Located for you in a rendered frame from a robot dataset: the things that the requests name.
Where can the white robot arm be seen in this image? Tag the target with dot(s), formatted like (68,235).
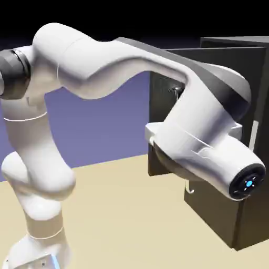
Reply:
(126,61)

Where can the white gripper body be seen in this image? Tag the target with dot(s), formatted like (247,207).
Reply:
(152,129)

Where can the dark cabinet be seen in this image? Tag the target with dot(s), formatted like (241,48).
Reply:
(256,210)

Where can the dark tall cabinet door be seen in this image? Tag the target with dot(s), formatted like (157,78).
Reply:
(159,117)

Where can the dark short cabinet door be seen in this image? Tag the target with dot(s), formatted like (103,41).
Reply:
(210,216)

